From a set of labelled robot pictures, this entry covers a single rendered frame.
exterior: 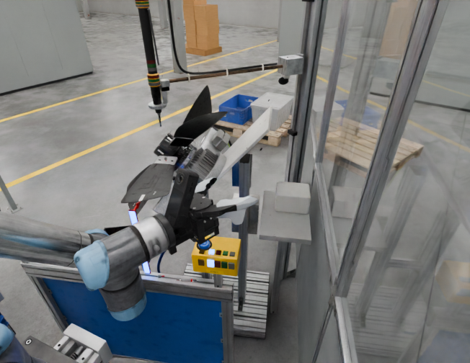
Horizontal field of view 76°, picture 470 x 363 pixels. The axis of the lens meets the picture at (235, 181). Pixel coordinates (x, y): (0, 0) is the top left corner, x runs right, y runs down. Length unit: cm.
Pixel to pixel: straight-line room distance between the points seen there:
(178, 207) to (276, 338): 162
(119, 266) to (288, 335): 168
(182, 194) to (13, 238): 29
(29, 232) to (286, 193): 114
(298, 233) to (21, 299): 200
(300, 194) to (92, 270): 113
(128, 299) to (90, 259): 12
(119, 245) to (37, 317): 199
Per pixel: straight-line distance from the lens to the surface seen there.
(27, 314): 258
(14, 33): 734
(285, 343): 211
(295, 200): 150
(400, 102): 71
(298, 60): 145
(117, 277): 58
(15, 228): 63
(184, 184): 58
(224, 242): 109
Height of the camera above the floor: 185
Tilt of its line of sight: 34 degrees down
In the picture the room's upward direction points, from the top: straight up
